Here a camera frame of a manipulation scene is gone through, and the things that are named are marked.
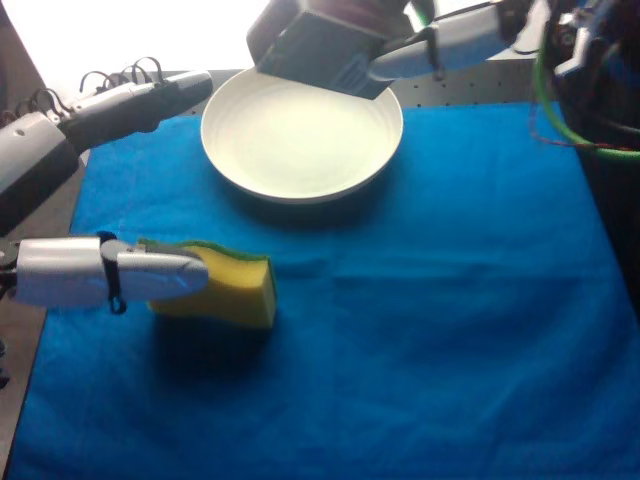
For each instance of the blue cloth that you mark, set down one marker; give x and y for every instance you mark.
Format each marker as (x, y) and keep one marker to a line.
(350, 350)

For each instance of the dark purple box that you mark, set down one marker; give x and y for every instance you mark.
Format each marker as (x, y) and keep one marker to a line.
(315, 50)

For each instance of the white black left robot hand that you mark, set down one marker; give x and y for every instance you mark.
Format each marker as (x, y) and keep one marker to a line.
(55, 270)

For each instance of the white round plate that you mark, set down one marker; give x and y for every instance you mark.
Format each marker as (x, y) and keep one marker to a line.
(300, 145)

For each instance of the yellow sponge with green pad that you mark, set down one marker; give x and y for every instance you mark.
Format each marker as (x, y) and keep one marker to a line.
(235, 292)

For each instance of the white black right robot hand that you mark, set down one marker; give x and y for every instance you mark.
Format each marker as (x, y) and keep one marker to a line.
(465, 40)

